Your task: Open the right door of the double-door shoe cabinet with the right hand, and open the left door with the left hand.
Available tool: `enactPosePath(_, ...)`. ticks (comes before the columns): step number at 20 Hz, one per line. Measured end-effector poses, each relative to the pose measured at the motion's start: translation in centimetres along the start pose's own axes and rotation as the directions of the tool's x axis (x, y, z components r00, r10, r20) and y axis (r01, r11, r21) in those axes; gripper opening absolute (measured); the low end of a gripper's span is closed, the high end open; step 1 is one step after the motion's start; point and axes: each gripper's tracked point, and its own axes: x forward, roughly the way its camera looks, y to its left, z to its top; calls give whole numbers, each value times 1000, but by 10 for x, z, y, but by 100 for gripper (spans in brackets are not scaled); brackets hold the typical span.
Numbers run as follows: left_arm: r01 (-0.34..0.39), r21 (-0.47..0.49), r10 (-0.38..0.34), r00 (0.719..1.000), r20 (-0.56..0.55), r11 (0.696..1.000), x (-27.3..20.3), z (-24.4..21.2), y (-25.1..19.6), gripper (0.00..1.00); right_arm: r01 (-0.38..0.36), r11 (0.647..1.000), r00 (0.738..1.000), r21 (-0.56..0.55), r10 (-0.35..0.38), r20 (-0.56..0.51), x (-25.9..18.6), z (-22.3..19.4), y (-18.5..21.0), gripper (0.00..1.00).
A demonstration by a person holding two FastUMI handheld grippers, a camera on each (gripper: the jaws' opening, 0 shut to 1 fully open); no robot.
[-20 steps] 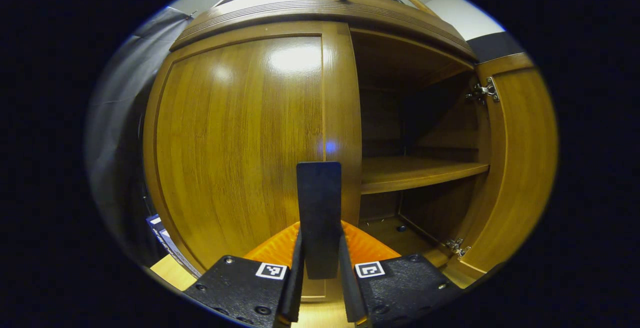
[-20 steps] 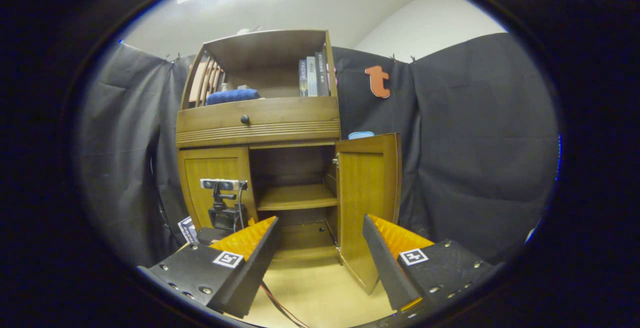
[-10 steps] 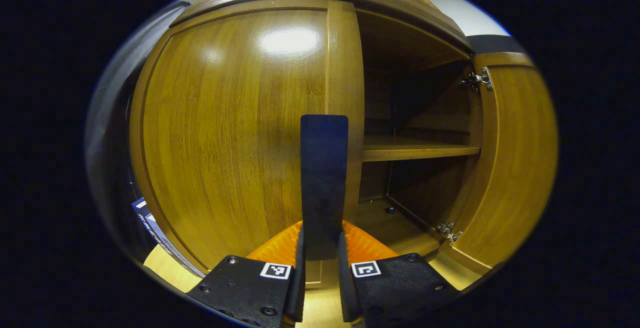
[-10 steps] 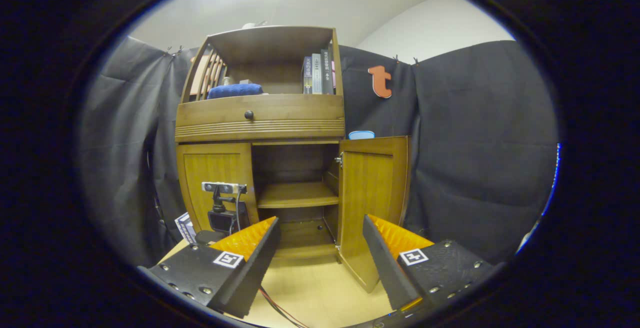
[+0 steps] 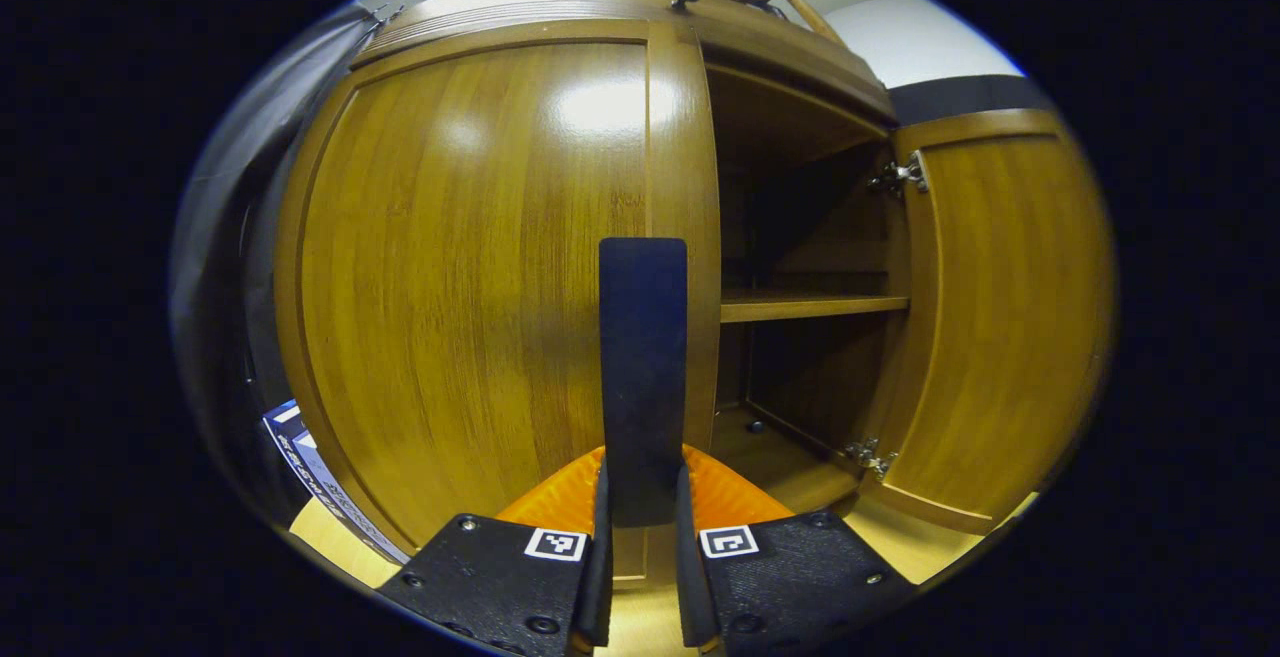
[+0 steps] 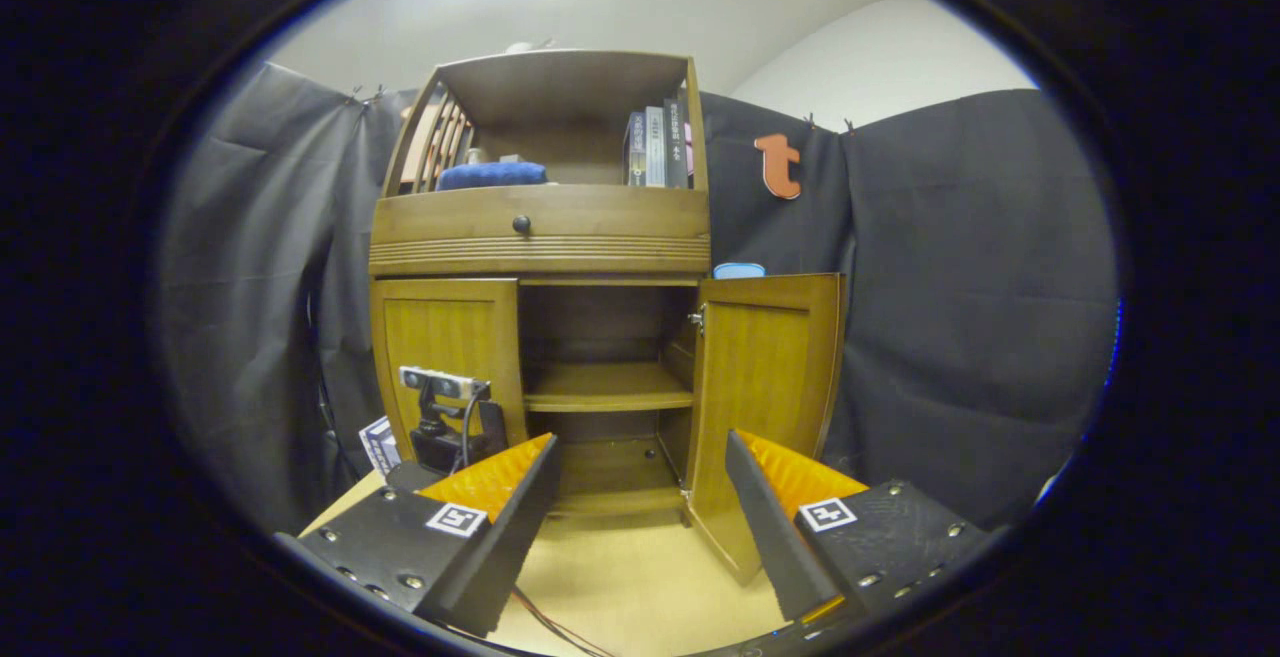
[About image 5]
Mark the wooden inner shelf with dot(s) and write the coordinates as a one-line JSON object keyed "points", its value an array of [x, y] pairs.
{"points": [[800, 307]]}

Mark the wooden cabinet door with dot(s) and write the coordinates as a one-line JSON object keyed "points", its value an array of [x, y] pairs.
{"points": [[1000, 317], [450, 267]]}

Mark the metal door hinge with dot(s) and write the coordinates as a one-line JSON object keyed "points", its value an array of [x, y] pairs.
{"points": [[900, 175], [868, 457]]}

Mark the wooden shoe cabinet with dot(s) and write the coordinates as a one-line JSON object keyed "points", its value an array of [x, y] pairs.
{"points": [[775, 457]]}

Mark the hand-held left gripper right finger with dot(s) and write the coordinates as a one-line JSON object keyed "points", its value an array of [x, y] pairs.
{"points": [[692, 587]]}

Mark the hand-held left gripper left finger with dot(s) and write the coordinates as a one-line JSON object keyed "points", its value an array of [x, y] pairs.
{"points": [[597, 577]]}

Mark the black backdrop cloth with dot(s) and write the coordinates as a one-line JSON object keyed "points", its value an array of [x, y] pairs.
{"points": [[215, 267]]}

